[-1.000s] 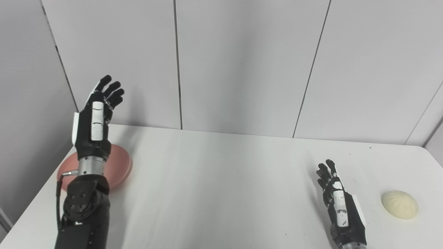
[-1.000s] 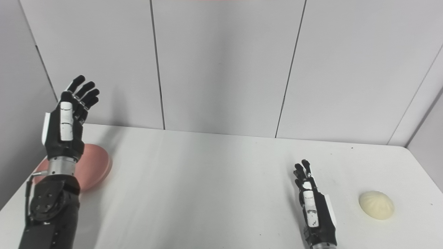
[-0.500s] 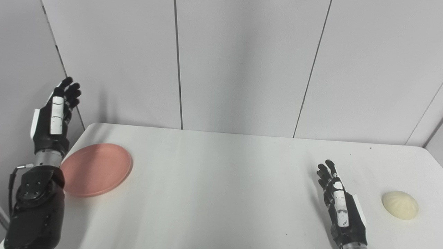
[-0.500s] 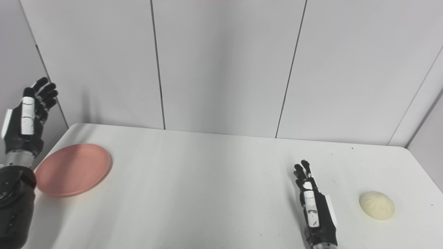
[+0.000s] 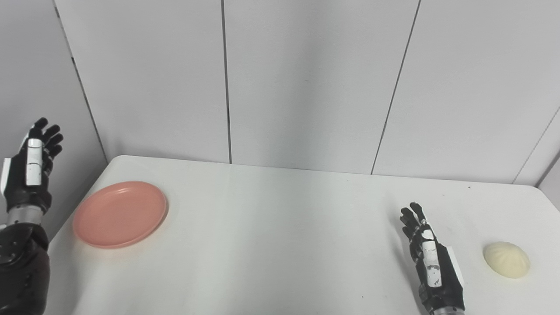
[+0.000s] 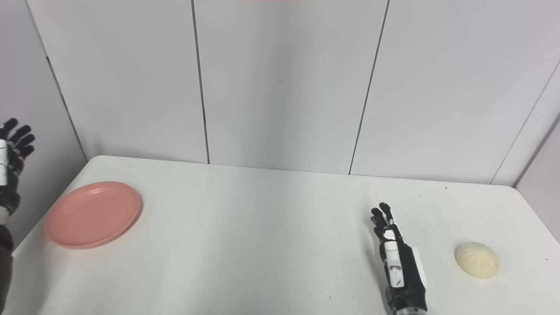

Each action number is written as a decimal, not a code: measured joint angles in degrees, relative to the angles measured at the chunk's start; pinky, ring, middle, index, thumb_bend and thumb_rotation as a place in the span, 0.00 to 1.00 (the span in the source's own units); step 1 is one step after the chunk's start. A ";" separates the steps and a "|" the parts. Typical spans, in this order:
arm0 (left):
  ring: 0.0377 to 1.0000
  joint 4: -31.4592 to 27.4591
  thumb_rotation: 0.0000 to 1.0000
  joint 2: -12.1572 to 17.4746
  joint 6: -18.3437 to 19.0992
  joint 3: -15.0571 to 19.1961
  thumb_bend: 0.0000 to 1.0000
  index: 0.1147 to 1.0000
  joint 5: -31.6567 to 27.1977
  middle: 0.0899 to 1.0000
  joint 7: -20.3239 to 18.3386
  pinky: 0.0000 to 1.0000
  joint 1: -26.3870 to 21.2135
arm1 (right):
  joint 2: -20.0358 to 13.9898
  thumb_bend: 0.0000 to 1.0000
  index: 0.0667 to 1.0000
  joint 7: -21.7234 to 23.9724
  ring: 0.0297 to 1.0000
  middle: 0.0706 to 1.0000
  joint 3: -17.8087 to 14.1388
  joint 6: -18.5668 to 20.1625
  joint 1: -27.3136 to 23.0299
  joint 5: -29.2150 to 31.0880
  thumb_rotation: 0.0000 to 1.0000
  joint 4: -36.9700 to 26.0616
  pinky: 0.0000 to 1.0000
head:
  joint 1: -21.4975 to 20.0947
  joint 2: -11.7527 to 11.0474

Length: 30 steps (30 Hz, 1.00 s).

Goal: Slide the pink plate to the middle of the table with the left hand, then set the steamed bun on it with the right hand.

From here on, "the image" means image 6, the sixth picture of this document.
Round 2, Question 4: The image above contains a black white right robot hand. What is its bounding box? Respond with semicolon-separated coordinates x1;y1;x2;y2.
371;202;429;313

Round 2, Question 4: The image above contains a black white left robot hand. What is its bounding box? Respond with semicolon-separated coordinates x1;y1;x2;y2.
0;118;36;216

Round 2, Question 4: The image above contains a pink round plate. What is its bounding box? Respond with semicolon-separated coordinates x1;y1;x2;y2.
43;181;141;249

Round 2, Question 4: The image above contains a cream steamed bun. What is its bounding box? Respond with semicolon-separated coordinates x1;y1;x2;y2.
455;242;500;280

